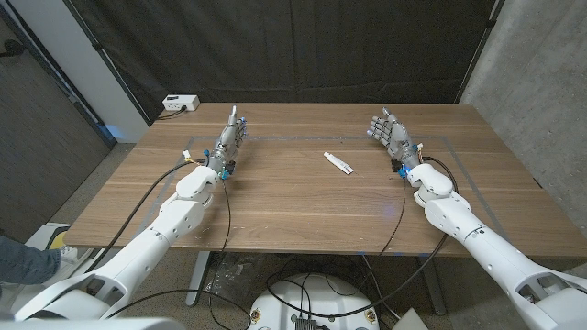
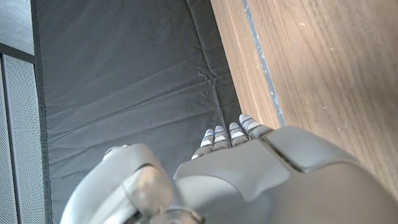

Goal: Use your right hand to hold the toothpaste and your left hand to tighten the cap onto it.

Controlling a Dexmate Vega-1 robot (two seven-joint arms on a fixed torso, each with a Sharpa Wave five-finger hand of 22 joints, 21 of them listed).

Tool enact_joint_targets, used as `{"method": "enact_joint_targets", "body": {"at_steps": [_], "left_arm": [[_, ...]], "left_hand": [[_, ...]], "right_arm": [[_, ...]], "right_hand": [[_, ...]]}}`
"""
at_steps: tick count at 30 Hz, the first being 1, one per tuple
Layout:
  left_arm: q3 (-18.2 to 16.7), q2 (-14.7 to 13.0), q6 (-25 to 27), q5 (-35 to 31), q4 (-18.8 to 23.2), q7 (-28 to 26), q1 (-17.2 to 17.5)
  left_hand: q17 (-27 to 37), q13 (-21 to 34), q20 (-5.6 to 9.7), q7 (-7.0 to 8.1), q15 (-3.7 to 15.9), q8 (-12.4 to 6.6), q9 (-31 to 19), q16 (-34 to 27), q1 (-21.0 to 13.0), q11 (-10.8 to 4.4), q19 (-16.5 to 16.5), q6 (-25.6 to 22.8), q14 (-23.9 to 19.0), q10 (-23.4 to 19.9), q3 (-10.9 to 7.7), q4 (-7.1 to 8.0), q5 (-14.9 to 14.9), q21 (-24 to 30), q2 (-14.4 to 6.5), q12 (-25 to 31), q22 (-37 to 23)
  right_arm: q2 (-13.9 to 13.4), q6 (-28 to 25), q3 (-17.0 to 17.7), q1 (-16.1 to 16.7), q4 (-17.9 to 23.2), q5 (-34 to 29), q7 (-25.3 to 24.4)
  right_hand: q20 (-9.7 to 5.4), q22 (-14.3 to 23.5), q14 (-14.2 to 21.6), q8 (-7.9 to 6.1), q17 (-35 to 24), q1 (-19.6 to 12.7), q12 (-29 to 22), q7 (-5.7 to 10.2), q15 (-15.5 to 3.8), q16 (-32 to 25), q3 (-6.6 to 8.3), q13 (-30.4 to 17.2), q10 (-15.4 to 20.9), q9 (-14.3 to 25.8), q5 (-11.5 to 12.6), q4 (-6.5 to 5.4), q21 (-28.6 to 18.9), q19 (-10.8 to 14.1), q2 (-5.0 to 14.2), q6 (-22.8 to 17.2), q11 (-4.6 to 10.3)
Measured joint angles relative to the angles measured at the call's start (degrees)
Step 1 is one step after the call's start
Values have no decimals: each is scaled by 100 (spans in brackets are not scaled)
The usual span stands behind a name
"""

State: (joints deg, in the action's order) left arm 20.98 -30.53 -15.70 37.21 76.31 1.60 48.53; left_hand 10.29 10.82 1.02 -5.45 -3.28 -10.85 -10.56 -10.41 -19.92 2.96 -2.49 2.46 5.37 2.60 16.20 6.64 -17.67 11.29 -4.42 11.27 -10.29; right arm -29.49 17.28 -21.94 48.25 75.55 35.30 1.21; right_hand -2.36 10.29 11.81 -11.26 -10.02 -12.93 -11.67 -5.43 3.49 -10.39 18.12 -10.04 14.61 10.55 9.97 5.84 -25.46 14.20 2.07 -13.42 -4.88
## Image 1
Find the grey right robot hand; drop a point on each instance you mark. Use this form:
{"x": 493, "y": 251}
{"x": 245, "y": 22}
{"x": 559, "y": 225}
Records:
{"x": 396, "y": 137}

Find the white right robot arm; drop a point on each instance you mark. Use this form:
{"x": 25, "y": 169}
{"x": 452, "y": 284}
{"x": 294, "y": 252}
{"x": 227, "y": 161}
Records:
{"x": 458, "y": 215}

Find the white toothpaste tube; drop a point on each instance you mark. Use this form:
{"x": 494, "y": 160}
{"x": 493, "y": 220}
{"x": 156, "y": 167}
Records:
{"x": 338, "y": 162}

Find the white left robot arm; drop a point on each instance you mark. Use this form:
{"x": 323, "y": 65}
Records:
{"x": 156, "y": 234}

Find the white power strip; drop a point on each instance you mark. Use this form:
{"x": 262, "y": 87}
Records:
{"x": 181, "y": 102}

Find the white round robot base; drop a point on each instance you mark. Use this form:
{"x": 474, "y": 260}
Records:
{"x": 321, "y": 298}

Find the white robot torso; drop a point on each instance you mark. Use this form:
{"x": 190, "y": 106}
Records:
{"x": 91, "y": 324}

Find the white box corner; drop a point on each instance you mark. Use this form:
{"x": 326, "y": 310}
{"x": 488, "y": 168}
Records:
{"x": 410, "y": 323}

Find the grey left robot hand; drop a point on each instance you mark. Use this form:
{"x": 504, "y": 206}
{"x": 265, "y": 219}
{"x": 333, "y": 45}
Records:
{"x": 227, "y": 142}

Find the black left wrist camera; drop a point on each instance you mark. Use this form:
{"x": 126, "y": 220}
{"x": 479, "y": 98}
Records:
{"x": 230, "y": 168}

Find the black backdrop stand pole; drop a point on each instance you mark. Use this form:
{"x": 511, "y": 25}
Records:
{"x": 103, "y": 58}
{"x": 479, "y": 46}

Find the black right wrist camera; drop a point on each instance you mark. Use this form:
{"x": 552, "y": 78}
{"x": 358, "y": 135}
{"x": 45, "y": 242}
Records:
{"x": 396, "y": 165}

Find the person's leg in jeans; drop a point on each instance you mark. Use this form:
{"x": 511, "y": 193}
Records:
{"x": 23, "y": 263}

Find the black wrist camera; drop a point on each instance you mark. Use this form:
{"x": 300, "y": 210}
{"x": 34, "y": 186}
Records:
{"x": 396, "y": 165}
{"x": 230, "y": 168}

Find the white and yellow floor mat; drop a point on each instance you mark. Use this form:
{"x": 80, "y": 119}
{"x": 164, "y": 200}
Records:
{"x": 48, "y": 230}

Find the white shoe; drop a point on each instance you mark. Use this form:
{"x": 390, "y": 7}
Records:
{"x": 69, "y": 254}

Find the clear plastic bag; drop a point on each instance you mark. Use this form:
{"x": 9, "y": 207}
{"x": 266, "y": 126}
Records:
{"x": 234, "y": 275}

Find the black wall-mounted object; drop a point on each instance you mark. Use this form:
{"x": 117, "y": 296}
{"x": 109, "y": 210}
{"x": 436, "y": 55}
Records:
{"x": 11, "y": 47}

